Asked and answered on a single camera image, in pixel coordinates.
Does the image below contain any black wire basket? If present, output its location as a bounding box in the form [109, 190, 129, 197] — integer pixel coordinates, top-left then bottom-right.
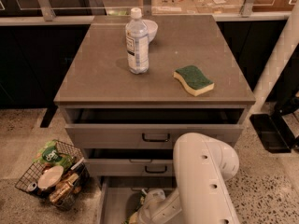
[15, 140, 89, 210]

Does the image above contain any white bowl in basket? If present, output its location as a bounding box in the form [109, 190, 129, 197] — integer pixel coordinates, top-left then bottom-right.
[37, 165, 64, 189]

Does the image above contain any brown snack packet in basket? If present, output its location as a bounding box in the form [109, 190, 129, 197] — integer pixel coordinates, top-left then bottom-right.
[50, 173, 79, 204]

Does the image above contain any grey bottom drawer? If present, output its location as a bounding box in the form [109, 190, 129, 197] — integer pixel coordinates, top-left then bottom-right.
[96, 175, 210, 224]

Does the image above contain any grey top drawer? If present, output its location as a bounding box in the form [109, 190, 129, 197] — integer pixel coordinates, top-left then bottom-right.
[66, 108, 243, 149]

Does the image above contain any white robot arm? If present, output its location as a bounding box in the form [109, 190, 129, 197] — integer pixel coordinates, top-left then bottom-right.
[134, 133, 298, 224]

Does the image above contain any grey middle drawer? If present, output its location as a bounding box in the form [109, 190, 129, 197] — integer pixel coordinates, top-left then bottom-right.
[85, 148, 174, 176]

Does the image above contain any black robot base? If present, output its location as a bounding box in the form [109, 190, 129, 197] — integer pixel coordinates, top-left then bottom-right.
[249, 92, 299, 153]

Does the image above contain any clear plastic water bottle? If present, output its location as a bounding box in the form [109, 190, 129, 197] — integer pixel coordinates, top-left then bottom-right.
[125, 7, 149, 74]

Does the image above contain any green jalapeno chip bag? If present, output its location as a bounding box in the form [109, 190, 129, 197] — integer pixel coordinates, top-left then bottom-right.
[122, 189, 148, 224]

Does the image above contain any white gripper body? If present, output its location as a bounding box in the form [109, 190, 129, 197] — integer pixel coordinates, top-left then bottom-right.
[137, 189, 165, 224]

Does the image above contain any cardboard box left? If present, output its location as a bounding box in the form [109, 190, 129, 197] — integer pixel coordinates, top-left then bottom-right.
[151, 0, 197, 15]

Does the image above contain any soda can in basket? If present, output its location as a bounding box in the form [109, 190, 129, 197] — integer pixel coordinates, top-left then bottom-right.
[26, 182, 38, 193]

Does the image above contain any green snack bag in basket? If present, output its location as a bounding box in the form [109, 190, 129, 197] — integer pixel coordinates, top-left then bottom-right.
[34, 140, 73, 170]

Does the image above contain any grey drawer cabinet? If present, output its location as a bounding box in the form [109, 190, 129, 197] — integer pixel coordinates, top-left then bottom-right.
[53, 14, 257, 224]

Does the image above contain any green yellow sponge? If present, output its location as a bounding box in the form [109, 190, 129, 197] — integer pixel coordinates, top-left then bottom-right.
[173, 65, 214, 96]

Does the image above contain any grey drawer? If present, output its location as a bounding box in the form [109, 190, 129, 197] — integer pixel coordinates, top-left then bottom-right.
[96, 175, 210, 224]
[85, 148, 174, 176]
[66, 108, 243, 149]

